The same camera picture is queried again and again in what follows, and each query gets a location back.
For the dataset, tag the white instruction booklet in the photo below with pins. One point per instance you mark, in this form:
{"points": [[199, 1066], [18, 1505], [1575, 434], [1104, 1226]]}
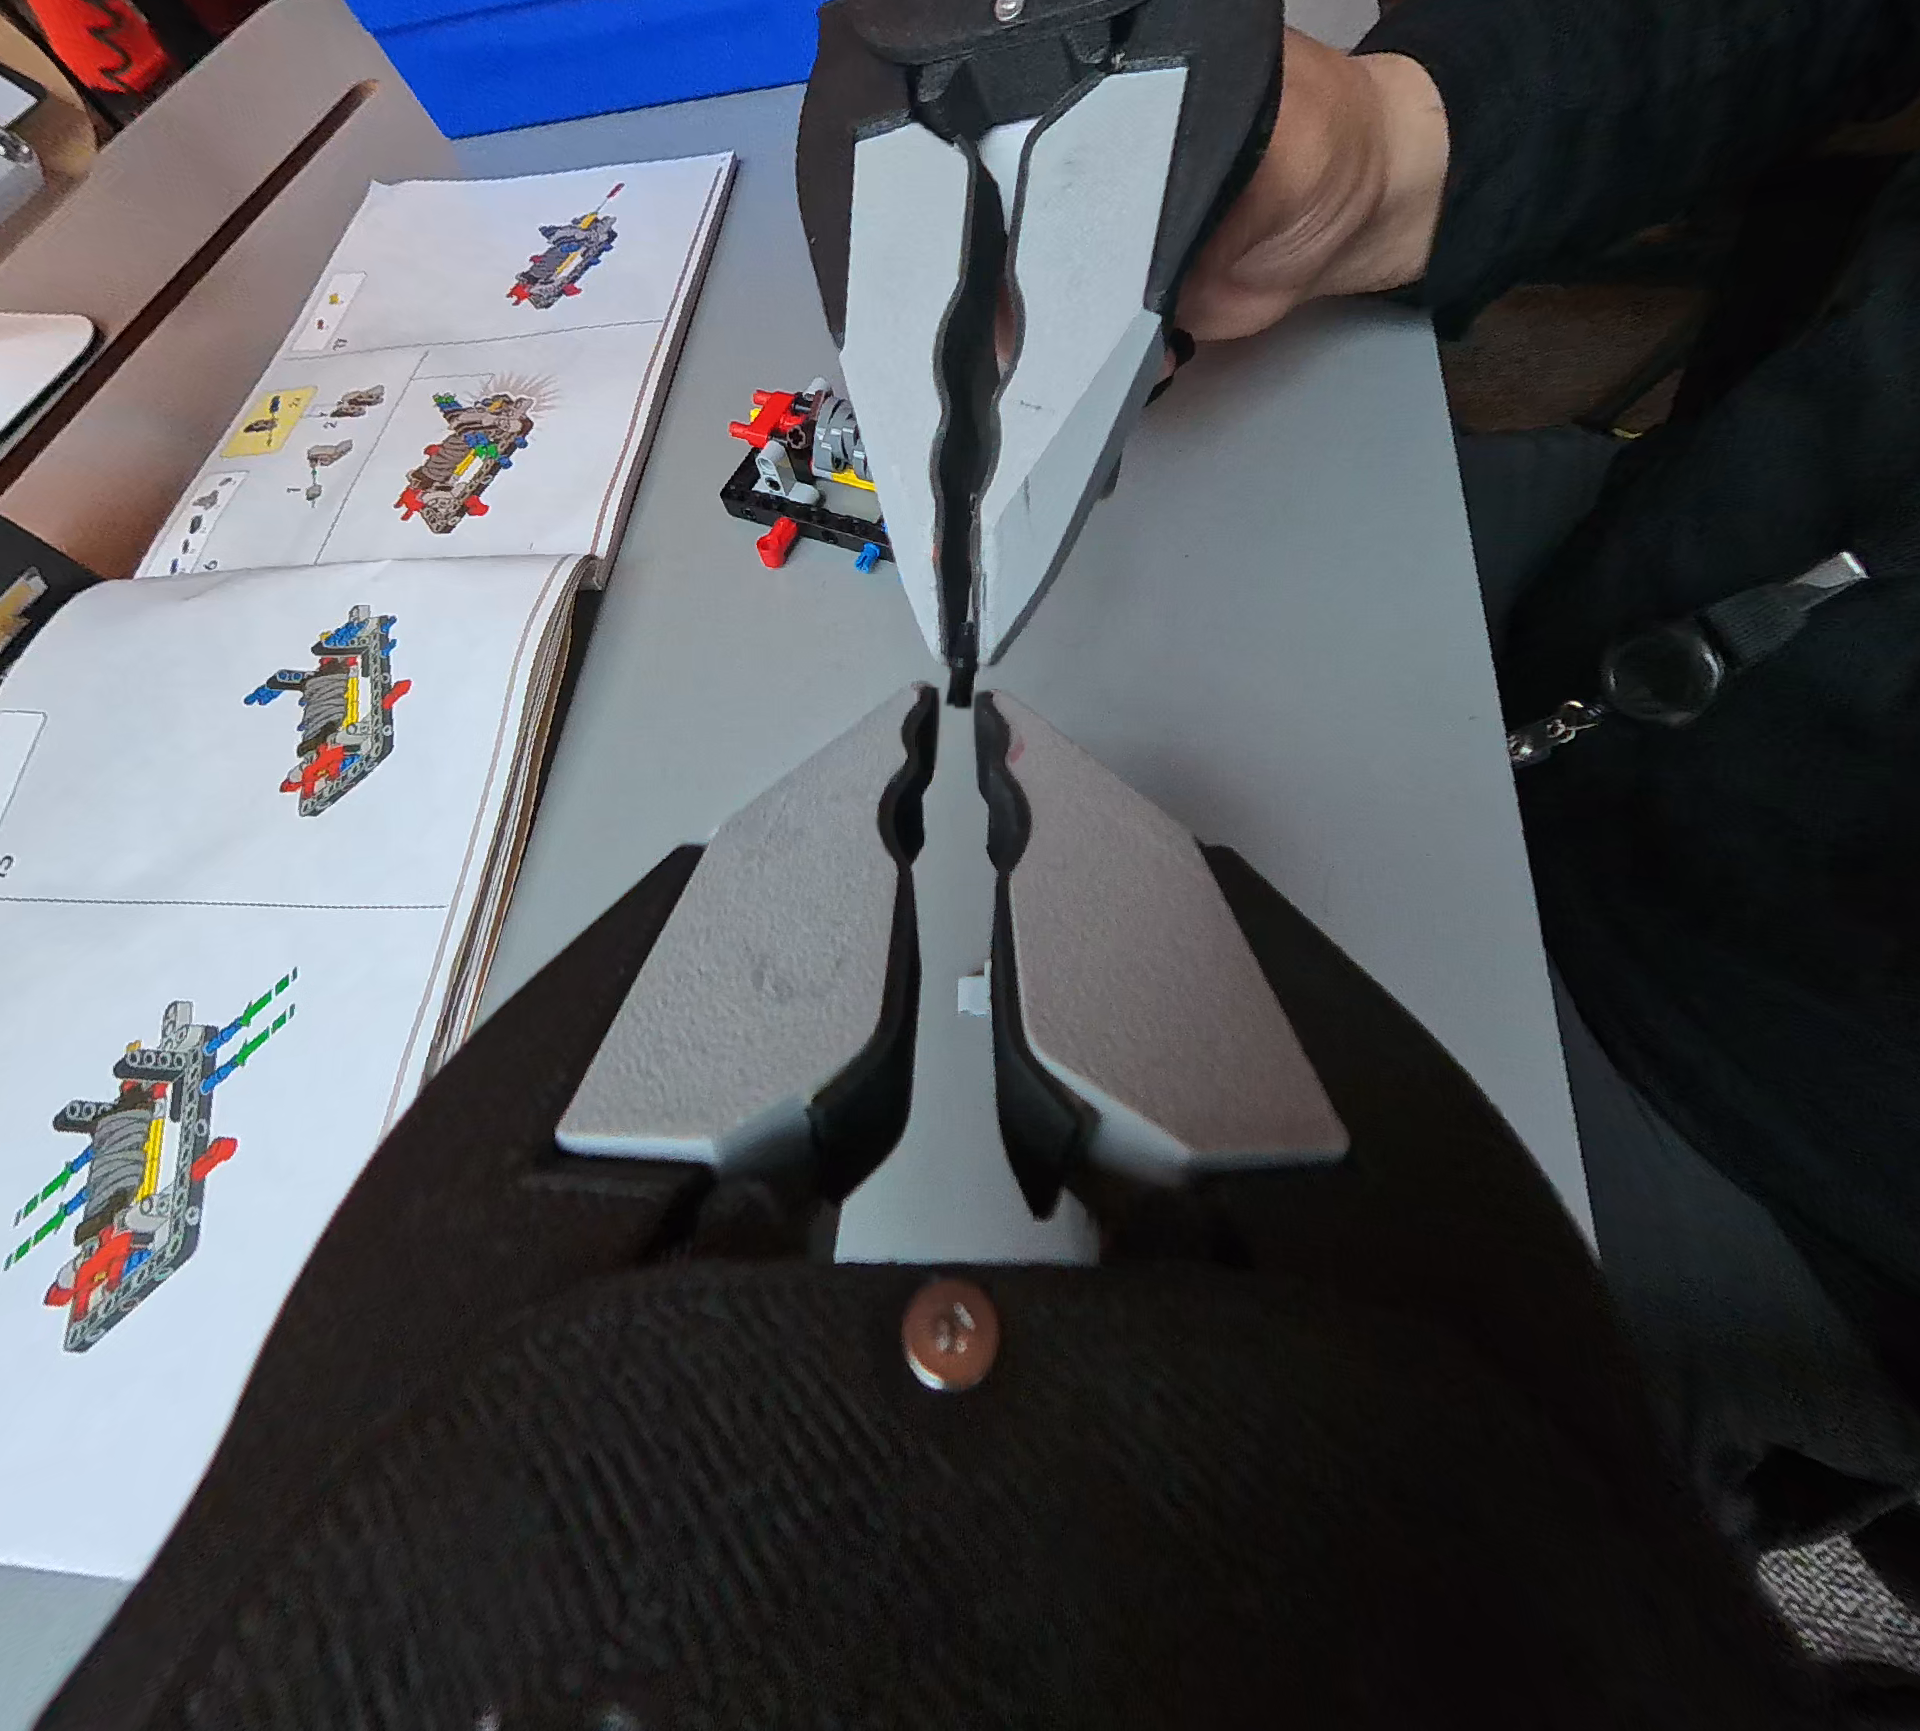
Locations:
{"points": [[451, 260]]}

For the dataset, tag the black race car printed box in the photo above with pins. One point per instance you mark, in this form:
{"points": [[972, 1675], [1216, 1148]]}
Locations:
{"points": [[30, 562]]}

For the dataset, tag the black lego pin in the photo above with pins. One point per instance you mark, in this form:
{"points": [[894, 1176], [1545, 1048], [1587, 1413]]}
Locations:
{"points": [[960, 658]]}

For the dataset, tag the lego engine frame assembly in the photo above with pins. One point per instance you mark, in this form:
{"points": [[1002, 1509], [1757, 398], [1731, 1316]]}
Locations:
{"points": [[781, 470]]}

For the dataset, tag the person's right forearm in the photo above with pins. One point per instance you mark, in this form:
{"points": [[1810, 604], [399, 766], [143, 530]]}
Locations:
{"points": [[1650, 36]]}

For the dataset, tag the person's right hand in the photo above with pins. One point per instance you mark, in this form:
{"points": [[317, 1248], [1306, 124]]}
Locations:
{"points": [[1334, 186]]}

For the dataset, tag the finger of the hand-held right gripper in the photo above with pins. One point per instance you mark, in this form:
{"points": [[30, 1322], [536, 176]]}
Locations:
{"points": [[901, 336], [1081, 260]]}

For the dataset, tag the white flat device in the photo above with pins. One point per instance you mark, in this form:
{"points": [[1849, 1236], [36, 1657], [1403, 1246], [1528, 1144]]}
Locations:
{"points": [[39, 366]]}

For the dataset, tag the grey T-shaped lego beam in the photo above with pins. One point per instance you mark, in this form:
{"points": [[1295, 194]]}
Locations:
{"points": [[972, 996]]}

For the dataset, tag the person's dark clothed torso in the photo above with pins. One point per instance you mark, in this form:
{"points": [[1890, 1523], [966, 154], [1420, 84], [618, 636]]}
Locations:
{"points": [[1725, 1012]]}

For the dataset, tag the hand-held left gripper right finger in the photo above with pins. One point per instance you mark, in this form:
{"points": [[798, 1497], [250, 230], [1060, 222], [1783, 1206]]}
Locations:
{"points": [[1155, 982]]}

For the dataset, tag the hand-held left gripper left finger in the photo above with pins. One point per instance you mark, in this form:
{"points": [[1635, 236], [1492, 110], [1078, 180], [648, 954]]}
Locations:
{"points": [[751, 982]]}

